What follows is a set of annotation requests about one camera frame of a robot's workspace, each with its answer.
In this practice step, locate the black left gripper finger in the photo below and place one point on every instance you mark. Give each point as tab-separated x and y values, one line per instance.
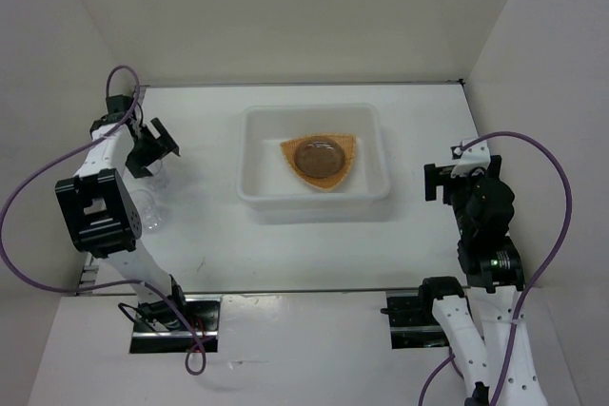
164	142
138	161

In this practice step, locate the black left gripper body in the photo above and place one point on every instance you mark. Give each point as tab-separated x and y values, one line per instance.
147	139

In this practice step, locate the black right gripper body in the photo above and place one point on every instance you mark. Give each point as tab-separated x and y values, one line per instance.
464	220

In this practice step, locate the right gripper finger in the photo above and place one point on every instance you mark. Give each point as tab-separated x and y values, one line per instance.
437	173
431	190

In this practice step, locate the clear plastic cup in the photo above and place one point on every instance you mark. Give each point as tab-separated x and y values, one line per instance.
157	180
148	210

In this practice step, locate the woven bamboo fan tray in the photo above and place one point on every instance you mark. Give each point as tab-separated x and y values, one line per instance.
349	144

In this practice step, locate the smoky glass plate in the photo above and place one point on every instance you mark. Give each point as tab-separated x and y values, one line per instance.
319	157

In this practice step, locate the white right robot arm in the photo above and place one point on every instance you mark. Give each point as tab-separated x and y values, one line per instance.
484	322

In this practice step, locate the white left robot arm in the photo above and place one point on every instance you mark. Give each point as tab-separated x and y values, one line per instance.
101	217

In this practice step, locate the translucent plastic bin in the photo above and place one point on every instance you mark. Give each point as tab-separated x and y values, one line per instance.
268	186

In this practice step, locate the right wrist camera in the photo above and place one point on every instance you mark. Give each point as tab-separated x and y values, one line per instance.
470	158

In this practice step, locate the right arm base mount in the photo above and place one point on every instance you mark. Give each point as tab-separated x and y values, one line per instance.
410	326

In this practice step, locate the aluminium table edge rail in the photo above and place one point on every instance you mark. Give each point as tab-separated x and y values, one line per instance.
90	270

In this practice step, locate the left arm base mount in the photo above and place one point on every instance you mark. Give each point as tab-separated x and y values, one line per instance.
151	337

